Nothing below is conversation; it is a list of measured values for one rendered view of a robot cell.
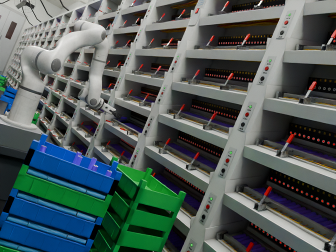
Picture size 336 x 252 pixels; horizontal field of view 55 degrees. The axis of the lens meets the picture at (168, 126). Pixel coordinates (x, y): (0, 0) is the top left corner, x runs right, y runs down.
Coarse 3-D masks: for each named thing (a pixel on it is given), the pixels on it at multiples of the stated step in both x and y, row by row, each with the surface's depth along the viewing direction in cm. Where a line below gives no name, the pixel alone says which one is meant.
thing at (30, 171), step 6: (30, 168) 102; (30, 174) 102; (36, 174) 102; (42, 174) 102; (48, 174) 105; (48, 180) 103; (54, 180) 103; (60, 180) 104; (66, 180) 106; (66, 186) 104; (72, 186) 105; (78, 186) 105; (84, 186) 108; (84, 192) 106; (90, 192) 106; (96, 192) 107; (102, 192) 110; (102, 198) 107
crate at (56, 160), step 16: (32, 144) 100; (48, 144) 120; (32, 160) 100; (48, 160) 102; (64, 160) 103; (96, 160) 125; (64, 176) 103; (80, 176) 104; (96, 176) 105; (112, 176) 122; (112, 192) 107
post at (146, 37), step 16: (144, 16) 250; (160, 16) 247; (144, 32) 243; (160, 32) 250; (128, 64) 242; (144, 64) 248; (128, 80) 245; (112, 96) 246; (128, 112) 250; (96, 128) 249
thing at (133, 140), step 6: (126, 120) 250; (108, 126) 234; (114, 126) 227; (114, 132) 223; (120, 132) 214; (126, 132) 212; (126, 138) 205; (132, 138) 197; (138, 138) 190; (132, 144) 197
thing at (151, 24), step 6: (192, 12) 191; (150, 18) 243; (174, 18) 244; (180, 18) 207; (186, 18) 208; (150, 24) 235; (156, 24) 227; (162, 24) 220; (168, 24) 213; (174, 24) 206; (180, 24) 200; (186, 24) 195; (168, 30) 243; (174, 30) 230; (180, 30) 223
